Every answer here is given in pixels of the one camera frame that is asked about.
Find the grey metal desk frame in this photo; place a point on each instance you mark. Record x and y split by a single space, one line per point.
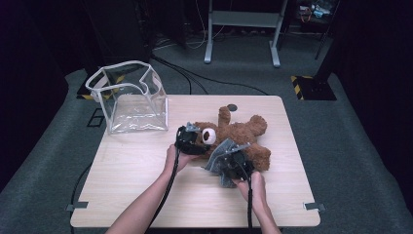
243 19

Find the grey tape piece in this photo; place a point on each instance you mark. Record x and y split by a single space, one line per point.
314 206
78 205

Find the clear plastic bag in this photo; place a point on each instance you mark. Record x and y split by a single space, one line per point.
136 113

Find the dark curtain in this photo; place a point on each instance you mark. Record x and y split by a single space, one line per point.
383 97
32 97

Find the person's left hand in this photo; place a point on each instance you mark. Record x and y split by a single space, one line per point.
175 161

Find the black cabinet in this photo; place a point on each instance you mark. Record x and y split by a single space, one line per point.
120 32

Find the person's right hand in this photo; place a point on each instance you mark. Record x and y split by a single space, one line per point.
256 191

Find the grey fluffy cloth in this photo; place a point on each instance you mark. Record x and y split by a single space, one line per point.
216 159

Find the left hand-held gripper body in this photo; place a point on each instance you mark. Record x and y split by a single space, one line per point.
186 141

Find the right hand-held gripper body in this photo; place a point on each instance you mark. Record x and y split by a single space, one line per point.
235 165

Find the dark shelf with clutter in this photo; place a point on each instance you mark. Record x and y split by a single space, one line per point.
313 13

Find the brown teddy bear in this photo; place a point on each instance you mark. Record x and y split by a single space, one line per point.
240 133

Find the black stand base striped tape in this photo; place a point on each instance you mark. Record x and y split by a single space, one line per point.
82 91
316 89

